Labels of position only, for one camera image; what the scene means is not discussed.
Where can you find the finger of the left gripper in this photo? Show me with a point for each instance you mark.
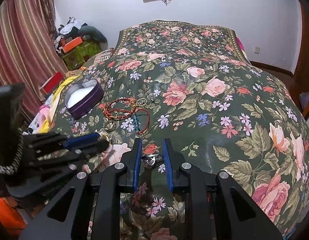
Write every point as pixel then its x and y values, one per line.
pixel 52 141
pixel 77 156

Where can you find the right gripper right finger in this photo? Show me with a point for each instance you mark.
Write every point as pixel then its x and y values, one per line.
pixel 215 203

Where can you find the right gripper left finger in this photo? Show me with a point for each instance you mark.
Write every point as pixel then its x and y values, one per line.
pixel 87 207

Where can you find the purple heart-shaped tin box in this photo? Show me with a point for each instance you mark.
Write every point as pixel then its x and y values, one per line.
pixel 82 97

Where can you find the yellow blanket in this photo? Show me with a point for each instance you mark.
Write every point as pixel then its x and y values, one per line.
pixel 47 123

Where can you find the red white box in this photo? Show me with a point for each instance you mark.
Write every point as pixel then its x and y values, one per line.
pixel 51 83

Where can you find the green patterned box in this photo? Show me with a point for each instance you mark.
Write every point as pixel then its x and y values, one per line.
pixel 79 55

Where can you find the striped pink curtain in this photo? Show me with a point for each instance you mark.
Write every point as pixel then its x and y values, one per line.
pixel 27 53

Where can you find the orange box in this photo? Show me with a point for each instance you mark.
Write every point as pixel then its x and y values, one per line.
pixel 72 44

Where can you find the striped patterned quilt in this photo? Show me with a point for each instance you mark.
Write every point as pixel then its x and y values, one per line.
pixel 103 56

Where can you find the floral green bedspread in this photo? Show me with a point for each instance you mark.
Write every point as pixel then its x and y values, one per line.
pixel 194 85

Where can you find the pile of clothes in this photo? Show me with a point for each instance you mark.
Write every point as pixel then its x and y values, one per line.
pixel 69 30

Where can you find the dark green cushion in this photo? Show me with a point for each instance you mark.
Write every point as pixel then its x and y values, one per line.
pixel 91 32

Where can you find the wooden door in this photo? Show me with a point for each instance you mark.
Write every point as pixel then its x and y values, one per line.
pixel 301 74

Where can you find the white wall socket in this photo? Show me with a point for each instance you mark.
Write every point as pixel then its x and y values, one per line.
pixel 256 50

